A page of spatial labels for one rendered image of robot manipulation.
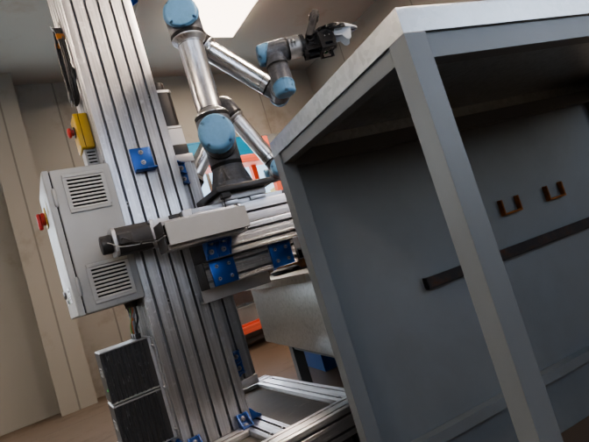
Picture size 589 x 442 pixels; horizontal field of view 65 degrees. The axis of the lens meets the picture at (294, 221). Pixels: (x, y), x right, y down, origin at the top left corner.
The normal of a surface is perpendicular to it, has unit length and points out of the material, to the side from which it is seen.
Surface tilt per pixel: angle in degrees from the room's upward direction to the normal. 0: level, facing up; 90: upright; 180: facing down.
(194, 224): 90
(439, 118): 90
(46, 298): 90
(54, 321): 90
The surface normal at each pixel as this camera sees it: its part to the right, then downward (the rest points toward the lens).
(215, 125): 0.11, 0.03
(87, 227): 0.48, -0.21
